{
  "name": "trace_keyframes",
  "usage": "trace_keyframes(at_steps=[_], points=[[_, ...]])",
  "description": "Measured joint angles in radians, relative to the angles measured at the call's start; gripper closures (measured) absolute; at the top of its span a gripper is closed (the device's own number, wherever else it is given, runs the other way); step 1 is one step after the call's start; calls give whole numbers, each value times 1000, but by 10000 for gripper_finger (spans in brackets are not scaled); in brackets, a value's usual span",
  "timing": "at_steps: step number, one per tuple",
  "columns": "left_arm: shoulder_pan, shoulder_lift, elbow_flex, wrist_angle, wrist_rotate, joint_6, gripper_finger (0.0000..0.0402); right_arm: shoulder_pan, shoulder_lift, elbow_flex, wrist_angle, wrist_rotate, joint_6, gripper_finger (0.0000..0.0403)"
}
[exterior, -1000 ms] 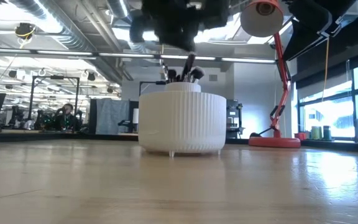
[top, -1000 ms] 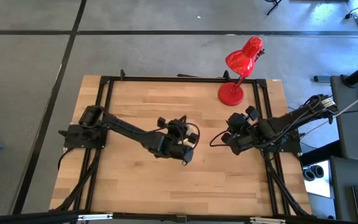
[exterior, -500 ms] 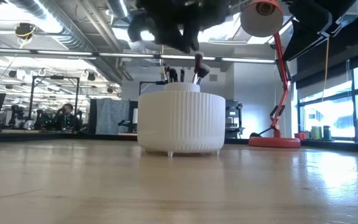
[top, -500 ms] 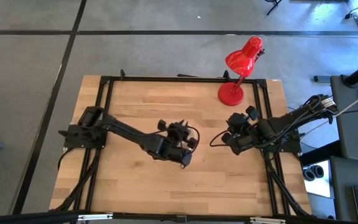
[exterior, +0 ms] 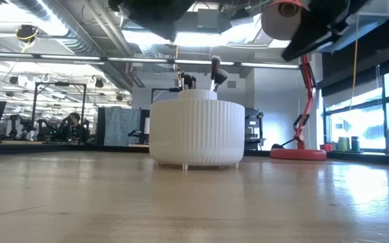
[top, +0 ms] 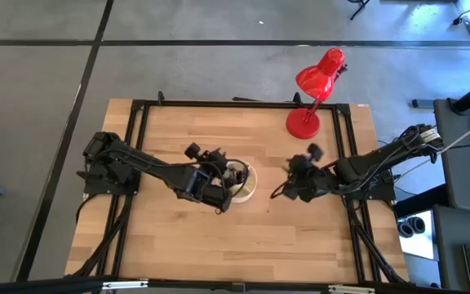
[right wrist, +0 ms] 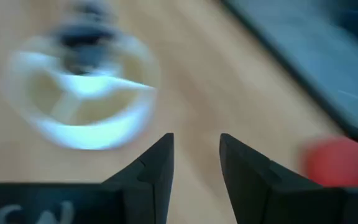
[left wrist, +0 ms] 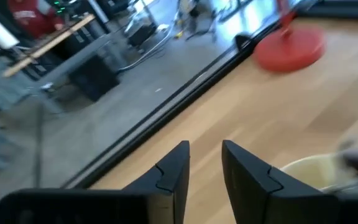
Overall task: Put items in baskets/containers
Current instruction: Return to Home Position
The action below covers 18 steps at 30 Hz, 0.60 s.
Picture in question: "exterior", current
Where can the cream round ribbed organizer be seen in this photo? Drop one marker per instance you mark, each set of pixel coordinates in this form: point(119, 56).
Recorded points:
point(197, 130)

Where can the black 3d printer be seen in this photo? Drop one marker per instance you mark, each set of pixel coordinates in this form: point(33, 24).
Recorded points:
point(253, 130)

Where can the teal thread spool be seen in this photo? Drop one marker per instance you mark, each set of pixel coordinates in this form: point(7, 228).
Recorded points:
point(355, 144)

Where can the red desk lamp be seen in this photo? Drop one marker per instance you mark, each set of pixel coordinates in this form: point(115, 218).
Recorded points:
point(299, 154)

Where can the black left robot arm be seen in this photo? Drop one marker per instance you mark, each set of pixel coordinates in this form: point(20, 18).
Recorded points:
point(157, 17)

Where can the thick black powder brush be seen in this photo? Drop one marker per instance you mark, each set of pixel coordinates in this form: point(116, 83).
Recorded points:
point(221, 77)

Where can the person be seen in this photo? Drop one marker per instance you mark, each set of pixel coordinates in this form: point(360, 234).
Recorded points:
point(74, 130)

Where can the small red box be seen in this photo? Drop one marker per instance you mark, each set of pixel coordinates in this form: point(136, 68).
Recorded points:
point(326, 148)

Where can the blue grey cloth partition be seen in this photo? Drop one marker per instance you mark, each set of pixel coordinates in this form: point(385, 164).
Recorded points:
point(122, 126)

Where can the black aluminium extrusion frame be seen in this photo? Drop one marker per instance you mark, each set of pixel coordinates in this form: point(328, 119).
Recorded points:
point(46, 148)

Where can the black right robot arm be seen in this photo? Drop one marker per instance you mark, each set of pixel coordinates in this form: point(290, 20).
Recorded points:
point(319, 23)

